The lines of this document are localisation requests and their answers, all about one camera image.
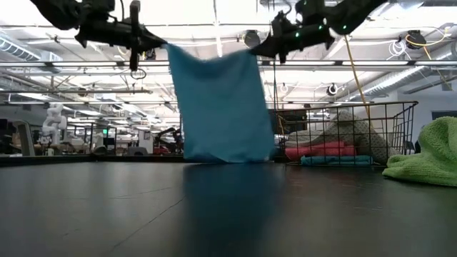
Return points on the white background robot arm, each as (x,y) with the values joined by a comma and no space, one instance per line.
(54,123)

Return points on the light blue microfiber towel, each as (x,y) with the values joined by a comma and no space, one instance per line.
(221,107)

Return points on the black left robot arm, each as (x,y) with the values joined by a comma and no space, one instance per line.
(60,12)

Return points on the grey waffle microfiber towel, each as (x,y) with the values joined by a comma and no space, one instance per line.
(357,132)

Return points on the silver ventilation duct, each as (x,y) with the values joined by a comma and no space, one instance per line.
(410,76)
(18,50)

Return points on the teal microfiber towel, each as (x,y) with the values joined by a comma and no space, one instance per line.
(335,160)

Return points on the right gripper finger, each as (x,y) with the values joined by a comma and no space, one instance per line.
(267,44)
(271,53)

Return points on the dark wall window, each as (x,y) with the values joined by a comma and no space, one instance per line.
(442,113)

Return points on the black monitor screen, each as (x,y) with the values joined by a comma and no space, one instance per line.
(296,121)

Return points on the long ceiling light bar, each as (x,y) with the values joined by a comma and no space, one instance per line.
(375,63)

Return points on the pink microfiber towel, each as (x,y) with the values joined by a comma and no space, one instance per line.
(317,149)

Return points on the green microfiber towel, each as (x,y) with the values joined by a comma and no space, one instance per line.
(428,157)

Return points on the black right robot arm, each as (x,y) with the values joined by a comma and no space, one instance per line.
(350,12)

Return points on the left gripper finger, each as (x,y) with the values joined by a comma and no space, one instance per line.
(150,46)
(150,36)

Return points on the black aluminium table frame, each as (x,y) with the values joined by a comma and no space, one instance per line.
(89,160)

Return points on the grey curved machine part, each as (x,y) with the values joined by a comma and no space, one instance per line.
(25,137)

